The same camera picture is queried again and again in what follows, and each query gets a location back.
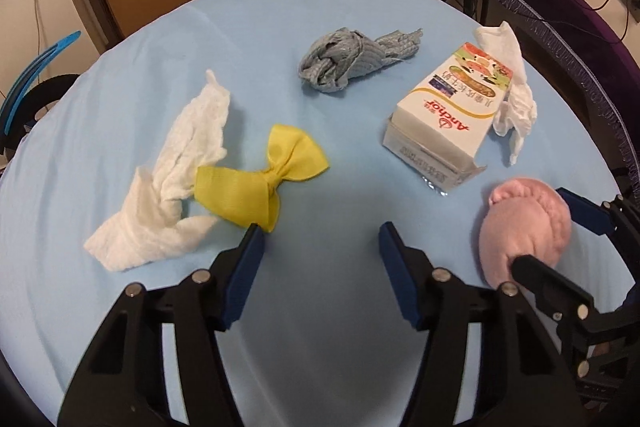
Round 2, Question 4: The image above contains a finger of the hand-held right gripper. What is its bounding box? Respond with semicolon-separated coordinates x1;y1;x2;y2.
556;187;640;288
509;254;640;378

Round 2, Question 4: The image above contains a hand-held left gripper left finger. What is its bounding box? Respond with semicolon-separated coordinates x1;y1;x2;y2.
56;223;266;427

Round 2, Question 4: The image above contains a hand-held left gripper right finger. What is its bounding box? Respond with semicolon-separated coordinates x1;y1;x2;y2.
378;222;586;427

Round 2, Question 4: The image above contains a pink plush dumpling toy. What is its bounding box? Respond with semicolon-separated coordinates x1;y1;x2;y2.
474;177;572;285

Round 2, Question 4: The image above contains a yellow ribbon bow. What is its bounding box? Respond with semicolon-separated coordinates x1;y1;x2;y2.
194;123;331;234

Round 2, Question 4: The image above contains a white crumpled tissue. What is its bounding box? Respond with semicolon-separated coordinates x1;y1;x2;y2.
82;69;233;273

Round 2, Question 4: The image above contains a white twisted tissue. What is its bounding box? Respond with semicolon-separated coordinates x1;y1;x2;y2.
474;21;538;166

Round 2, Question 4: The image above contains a white milk carton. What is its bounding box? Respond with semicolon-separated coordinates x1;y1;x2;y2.
382;42;516;192

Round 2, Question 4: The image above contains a grey crumpled cloth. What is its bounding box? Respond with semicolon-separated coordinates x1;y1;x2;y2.
298;26;423;95

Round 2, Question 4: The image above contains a blue black chair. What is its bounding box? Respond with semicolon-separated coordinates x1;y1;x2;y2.
0;31;83;168

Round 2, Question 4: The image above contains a black power cable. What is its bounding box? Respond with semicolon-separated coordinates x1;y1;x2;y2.
592;0;640;42

